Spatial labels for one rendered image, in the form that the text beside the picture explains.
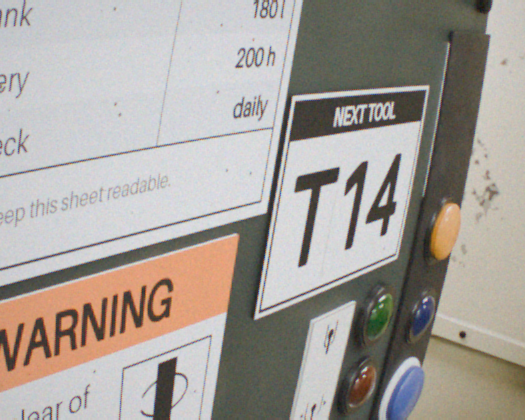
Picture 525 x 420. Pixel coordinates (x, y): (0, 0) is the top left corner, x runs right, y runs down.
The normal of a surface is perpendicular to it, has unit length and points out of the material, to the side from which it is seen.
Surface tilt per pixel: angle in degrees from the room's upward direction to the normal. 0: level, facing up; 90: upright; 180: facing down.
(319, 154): 90
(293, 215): 90
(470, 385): 90
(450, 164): 90
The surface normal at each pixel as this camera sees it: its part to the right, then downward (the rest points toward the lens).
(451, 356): -0.56, 0.16
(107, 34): 0.82, 0.29
